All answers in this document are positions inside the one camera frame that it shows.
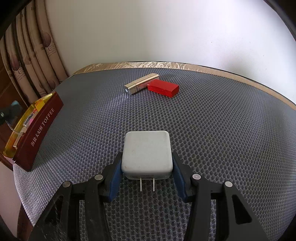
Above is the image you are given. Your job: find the beige fabric table edge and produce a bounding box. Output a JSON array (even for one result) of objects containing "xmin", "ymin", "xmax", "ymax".
[{"xmin": 73, "ymin": 61, "xmax": 295, "ymax": 110}]

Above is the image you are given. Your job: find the clear case with blue-red card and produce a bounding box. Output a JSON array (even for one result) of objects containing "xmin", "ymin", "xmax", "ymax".
[{"xmin": 10, "ymin": 108, "xmax": 39, "ymax": 149}]

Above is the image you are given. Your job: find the red rectangular block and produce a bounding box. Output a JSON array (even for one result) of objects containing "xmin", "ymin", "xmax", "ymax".
[{"xmin": 147, "ymin": 79, "xmax": 180, "ymax": 98}]

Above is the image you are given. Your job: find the beige patterned curtain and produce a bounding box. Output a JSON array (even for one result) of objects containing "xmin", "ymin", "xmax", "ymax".
[{"xmin": 1, "ymin": 1, "xmax": 68, "ymax": 105}]

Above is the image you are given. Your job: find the white power adapter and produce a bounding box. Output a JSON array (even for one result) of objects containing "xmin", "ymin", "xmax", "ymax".
[{"xmin": 121, "ymin": 131, "xmax": 173, "ymax": 191}]

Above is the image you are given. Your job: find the red gold toffee tin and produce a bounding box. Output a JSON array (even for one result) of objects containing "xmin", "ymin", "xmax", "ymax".
[{"xmin": 3, "ymin": 91, "xmax": 64, "ymax": 172}]

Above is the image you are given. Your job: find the grey honeycomb mesh mat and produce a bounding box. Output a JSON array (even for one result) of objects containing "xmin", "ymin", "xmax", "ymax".
[{"xmin": 14, "ymin": 68, "xmax": 295, "ymax": 240}]

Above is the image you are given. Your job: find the dark wooden cabinet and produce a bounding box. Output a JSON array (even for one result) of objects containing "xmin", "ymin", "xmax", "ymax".
[{"xmin": 1, "ymin": 58, "xmax": 27, "ymax": 170}]

